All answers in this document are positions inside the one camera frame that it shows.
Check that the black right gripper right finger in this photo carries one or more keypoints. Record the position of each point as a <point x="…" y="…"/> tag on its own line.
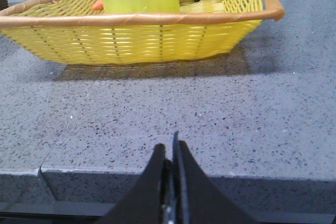
<point x="198" y="200"/>

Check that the yellow woven basket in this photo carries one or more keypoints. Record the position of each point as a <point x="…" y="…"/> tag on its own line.
<point x="70" y="32"/>

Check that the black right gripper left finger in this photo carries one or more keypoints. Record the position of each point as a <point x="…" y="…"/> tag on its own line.
<point x="142" y="204"/>

